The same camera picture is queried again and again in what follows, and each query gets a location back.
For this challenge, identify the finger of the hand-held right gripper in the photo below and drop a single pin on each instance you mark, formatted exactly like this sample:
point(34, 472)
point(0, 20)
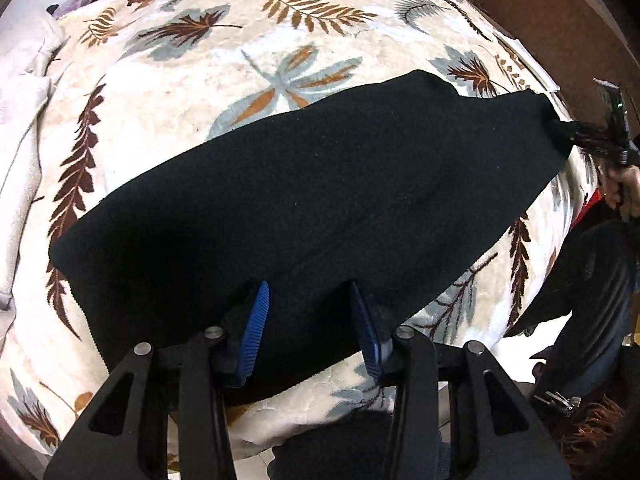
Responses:
point(597, 149)
point(582, 130)

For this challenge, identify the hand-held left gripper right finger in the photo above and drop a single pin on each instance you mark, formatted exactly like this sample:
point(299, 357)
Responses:
point(364, 325)

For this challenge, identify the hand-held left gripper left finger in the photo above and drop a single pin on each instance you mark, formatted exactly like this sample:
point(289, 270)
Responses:
point(256, 325)

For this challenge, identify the black pants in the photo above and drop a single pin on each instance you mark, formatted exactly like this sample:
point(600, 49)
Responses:
point(310, 200)

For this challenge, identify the person's right hand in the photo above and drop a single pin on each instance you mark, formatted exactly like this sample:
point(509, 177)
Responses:
point(631, 185)

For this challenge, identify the red cloth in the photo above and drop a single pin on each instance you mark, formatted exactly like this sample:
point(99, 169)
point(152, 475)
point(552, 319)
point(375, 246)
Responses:
point(589, 206)

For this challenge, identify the brown wooden board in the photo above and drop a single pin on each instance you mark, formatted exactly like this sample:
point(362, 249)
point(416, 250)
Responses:
point(555, 15)

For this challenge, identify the person's dark trouser legs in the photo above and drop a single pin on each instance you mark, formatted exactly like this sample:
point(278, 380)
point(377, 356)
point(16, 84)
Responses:
point(590, 285)

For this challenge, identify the metal key bunch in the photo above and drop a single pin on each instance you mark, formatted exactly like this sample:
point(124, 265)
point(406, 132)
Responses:
point(555, 400)

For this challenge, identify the leaf-printed fleece blanket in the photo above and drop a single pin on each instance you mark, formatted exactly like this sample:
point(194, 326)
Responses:
point(165, 110)

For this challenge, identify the brown fringed rug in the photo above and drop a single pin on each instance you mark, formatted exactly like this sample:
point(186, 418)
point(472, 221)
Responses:
point(590, 435)

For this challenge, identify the white crumpled cloth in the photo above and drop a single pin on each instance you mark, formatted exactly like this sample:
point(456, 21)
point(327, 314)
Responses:
point(20, 125)

